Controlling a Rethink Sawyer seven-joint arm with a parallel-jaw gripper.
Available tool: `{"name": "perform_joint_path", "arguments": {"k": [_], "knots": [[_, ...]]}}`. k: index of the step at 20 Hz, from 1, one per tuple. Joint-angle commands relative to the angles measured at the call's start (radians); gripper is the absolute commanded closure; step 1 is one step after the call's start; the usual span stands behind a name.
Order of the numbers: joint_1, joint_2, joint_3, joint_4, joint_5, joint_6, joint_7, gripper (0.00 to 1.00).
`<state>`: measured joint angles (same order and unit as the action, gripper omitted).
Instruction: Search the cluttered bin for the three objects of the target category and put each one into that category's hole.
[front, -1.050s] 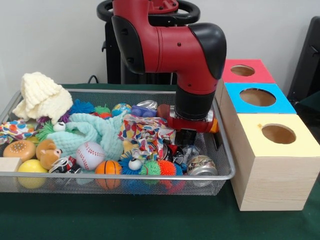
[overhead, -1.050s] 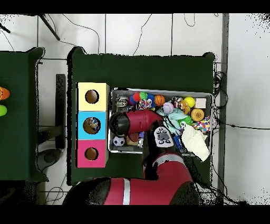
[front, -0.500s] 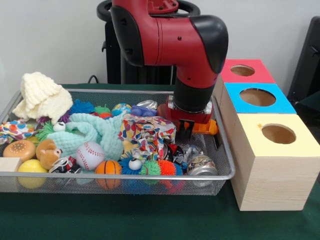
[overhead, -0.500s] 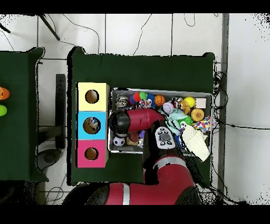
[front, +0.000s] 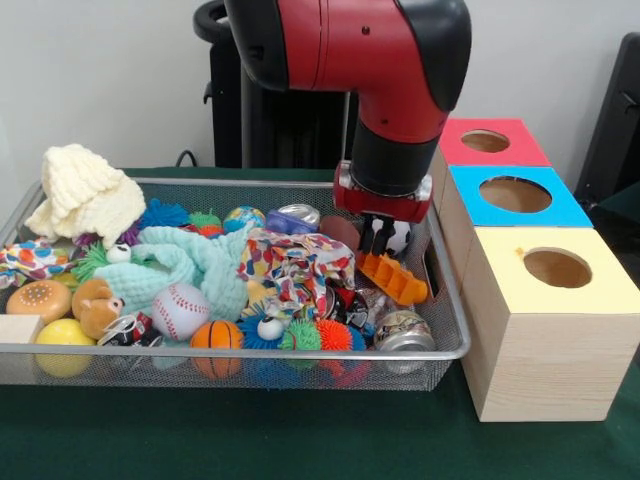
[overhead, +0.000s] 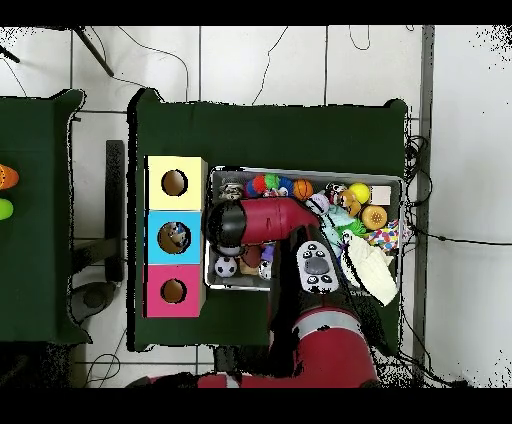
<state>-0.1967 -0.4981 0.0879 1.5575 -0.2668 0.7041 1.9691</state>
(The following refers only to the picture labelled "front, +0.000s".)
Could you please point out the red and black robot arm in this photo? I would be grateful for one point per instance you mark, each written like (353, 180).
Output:
(360, 50)

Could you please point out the small soccer ball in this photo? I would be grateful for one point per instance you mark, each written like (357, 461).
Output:
(401, 237)

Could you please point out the light blue muslin cloth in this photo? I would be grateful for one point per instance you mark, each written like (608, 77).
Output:
(220, 270)

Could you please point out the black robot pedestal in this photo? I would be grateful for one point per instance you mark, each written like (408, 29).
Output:
(225, 125)

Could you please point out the black panel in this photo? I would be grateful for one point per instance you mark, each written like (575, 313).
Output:
(615, 125)

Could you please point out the orange plastic toy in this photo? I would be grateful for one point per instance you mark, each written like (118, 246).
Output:
(395, 280)

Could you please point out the small white baseball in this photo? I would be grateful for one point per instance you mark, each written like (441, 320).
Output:
(180, 310)

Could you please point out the wooden box with three holes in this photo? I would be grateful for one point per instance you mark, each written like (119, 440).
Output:
(540, 365)

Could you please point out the cream muslin cloth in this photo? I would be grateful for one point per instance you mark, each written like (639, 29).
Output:
(80, 195)

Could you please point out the yellow ball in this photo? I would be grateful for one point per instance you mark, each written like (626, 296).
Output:
(64, 332)

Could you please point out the silver mesh bin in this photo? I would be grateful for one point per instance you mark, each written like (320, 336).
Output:
(445, 372)

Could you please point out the brown toy football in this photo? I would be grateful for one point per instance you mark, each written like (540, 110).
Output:
(340, 230)

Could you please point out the dark green table cloth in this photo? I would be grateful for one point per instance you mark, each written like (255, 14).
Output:
(250, 440)
(620, 215)

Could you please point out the brown monkey plush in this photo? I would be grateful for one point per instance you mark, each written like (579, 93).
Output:
(97, 310)

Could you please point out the crushed clear water bottle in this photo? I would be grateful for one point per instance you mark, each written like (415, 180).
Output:
(377, 307)

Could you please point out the polka dot paper napkin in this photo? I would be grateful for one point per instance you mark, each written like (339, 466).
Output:
(295, 265)

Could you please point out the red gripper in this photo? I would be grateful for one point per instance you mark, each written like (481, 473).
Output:
(385, 206)

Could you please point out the small orange basketball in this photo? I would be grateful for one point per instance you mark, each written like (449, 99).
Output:
(216, 336)

